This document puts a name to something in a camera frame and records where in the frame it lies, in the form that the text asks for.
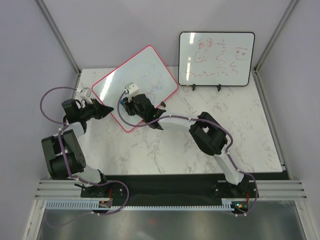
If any pink framed whiteboard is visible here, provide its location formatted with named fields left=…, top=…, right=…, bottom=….
left=91, top=45, right=179, bottom=133

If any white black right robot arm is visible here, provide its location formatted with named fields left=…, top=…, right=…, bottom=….
left=117, top=94, right=250, bottom=197

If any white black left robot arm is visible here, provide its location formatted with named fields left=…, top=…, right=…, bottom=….
left=41, top=98, right=114, bottom=197

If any black framed whiteboard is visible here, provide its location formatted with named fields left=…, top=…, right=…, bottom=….
left=177, top=31, right=256, bottom=87

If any black board stand foot right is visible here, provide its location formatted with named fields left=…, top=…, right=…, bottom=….
left=217, top=84, right=222, bottom=92

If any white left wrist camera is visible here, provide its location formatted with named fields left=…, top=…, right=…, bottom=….
left=76, top=87, right=92, bottom=104

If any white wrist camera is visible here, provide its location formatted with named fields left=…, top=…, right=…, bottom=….
left=76, top=87, right=92, bottom=104
left=124, top=82, right=139, bottom=102

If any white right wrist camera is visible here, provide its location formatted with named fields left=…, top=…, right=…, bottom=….
left=124, top=82, right=139, bottom=102

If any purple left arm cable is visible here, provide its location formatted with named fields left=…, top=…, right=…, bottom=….
left=40, top=86, right=131, bottom=216

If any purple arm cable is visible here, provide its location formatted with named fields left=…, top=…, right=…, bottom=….
left=117, top=89, right=259, bottom=218
left=40, top=86, right=131, bottom=216

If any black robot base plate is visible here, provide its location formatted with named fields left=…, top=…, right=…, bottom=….
left=81, top=173, right=258, bottom=207

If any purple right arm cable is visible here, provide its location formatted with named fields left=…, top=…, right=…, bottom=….
left=117, top=89, right=259, bottom=218

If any white slotted cable duct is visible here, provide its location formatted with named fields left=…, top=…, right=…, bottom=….
left=45, top=199, right=234, bottom=211

